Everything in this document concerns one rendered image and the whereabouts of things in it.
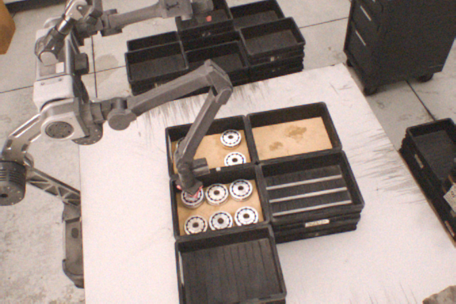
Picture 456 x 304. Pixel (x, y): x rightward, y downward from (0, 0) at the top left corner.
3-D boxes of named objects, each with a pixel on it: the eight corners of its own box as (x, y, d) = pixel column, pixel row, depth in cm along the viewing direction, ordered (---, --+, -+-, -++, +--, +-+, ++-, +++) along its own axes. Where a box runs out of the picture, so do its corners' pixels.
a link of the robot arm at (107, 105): (96, 102, 159) (96, 110, 155) (125, 95, 160) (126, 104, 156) (104, 121, 165) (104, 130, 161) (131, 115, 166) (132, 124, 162)
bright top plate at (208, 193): (207, 205, 200) (206, 204, 199) (204, 185, 206) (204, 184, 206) (229, 201, 200) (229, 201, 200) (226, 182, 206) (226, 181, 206)
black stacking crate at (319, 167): (271, 235, 193) (271, 223, 185) (258, 178, 212) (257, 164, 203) (361, 220, 195) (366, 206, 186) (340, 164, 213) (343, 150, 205)
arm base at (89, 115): (85, 119, 165) (73, 96, 155) (106, 114, 165) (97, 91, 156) (85, 137, 159) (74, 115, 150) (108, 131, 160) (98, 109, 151)
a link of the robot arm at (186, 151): (215, 70, 164) (221, 87, 156) (229, 74, 166) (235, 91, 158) (170, 155, 186) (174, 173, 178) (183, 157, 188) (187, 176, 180)
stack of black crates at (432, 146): (473, 189, 274) (488, 168, 256) (427, 201, 272) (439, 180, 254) (439, 139, 299) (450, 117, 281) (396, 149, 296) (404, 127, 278)
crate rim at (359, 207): (271, 225, 186) (271, 222, 184) (256, 166, 205) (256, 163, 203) (365, 209, 187) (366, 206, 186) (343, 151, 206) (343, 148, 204)
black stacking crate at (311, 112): (257, 177, 212) (257, 163, 203) (246, 129, 231) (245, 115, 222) (340, 163, 214) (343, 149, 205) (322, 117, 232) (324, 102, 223)
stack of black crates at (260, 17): (237, 66, 357) (235, 31, 330) (228, 42, 375) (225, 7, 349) (286, 55, 360) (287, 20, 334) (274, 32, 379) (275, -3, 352)
